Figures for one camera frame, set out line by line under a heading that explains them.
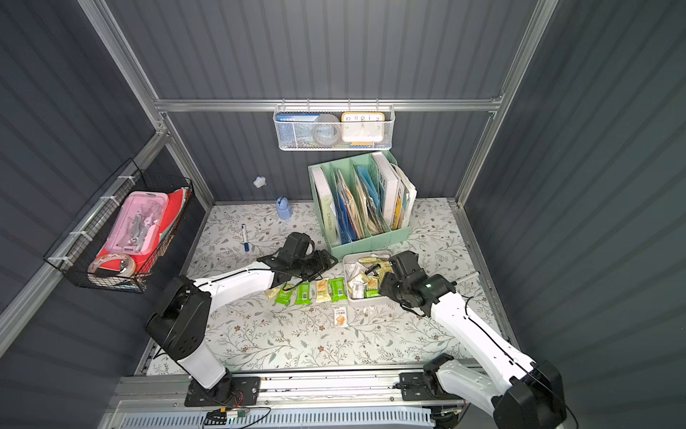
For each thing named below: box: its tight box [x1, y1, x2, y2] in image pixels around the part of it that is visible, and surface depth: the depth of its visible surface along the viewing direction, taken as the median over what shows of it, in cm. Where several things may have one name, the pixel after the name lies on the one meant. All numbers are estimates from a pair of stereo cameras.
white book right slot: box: [371, 151, 401, 228], surface depth 98 cm
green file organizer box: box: [307, 150, 418, 261], surface depth 98 cm
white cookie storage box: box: [343, 250, 393, 307], surface depth 96 cm
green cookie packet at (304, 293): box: [295, 282, 312, 305], surface depth 93 cm
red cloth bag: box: [91, 187, 187, 274], surface depth 72 cm
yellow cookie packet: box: [316, 277, 332, 303], surface depth 93 cm
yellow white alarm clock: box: [341, 111, 386, 146], surface depth 90 cm
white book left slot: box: [310, 167, 338, 245], surface depth 93 cm
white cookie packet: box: [331, 305, 349, 328], surface depth 88 cm
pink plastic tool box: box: [104, 191, 169, 256], surface depth 74 cm
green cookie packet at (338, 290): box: [328, 277, 348, 303], surface depth 93 cm
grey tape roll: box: [312, 113, 342, 149], surface depth 89 cm
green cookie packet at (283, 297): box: [275, 284, 294, 305], surface depth 93 cm
